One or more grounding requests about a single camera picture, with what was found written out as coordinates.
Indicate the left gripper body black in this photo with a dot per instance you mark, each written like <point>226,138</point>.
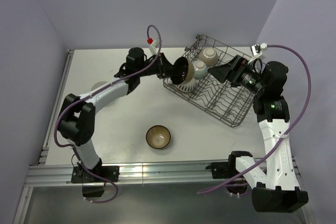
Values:
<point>161,71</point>

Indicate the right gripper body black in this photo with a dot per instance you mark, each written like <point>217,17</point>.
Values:
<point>245,76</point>

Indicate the black glossy bowl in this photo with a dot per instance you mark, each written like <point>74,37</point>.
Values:
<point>183,71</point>

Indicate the light green bowl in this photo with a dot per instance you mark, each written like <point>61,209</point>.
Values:
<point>200,69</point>

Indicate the red patterned bowl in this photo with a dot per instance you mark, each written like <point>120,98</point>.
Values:
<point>209,56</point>

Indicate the white bowl striped outside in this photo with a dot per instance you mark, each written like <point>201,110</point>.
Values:
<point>187,87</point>

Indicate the brown beige bowl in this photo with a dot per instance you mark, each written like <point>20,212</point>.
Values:
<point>158,137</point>

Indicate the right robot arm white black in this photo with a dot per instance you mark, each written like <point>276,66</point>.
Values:
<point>277,189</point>

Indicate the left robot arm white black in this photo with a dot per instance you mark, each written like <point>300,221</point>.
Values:
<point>75,125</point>

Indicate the plain white bowl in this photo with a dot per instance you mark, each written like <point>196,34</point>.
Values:
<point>98,85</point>

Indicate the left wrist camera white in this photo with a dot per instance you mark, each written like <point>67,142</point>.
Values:
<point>154,45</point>

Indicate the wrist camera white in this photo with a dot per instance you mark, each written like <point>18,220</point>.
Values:
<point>257,51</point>
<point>154,45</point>

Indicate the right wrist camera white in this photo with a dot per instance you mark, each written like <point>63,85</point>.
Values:
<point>257,51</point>

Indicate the grey wire dish rack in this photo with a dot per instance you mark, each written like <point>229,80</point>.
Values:
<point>221,101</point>

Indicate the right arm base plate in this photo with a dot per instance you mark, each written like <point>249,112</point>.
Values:
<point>221,170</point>

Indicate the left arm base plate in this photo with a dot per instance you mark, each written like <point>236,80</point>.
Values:
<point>79,175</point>

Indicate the aluminium rail frame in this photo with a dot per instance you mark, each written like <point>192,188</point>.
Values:
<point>198,138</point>

